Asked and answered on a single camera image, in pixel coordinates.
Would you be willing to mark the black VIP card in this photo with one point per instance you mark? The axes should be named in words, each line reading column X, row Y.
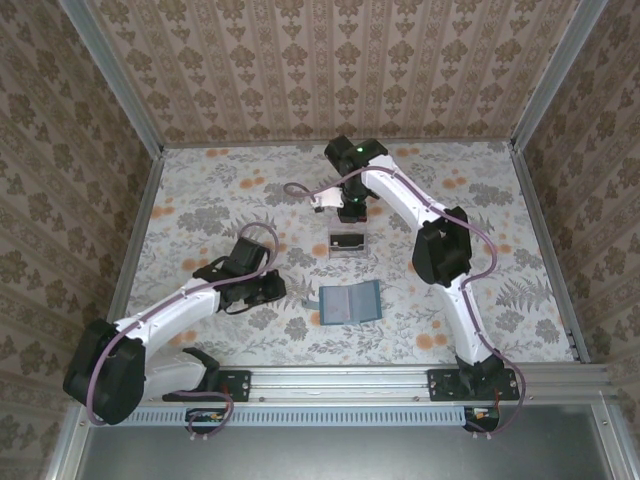
column 346, row 248

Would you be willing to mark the teal leather card holder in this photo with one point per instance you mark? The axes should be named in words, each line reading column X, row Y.
column 360, row 305

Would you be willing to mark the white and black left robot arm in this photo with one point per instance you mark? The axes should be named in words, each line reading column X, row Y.
column 175, row 312

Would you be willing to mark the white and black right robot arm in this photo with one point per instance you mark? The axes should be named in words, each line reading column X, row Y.
column 465, row 320

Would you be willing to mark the clear acrylic card box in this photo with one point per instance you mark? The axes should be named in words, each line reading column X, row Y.
column 347, row 235

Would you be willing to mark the floral printed table cover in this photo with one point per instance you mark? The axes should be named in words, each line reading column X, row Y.
column 200, row 170

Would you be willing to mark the black controller board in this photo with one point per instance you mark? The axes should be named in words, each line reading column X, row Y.
column 482, row 419
column 205, row 419

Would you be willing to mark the grey metal panel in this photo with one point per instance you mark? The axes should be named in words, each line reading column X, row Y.
column 325, row 455

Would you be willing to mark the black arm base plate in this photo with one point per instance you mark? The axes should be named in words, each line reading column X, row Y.
column 235, row 385
column 442, row 385

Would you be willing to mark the aluminium mounting rail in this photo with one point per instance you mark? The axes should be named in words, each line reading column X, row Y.
column 340, row 382

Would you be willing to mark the aluminium table side rail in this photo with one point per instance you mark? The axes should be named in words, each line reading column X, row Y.
column 539, row 220
column 141, row 220

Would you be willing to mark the aluminium frame post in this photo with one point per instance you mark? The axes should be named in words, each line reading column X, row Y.
column 123, row 85
column 545, row 75

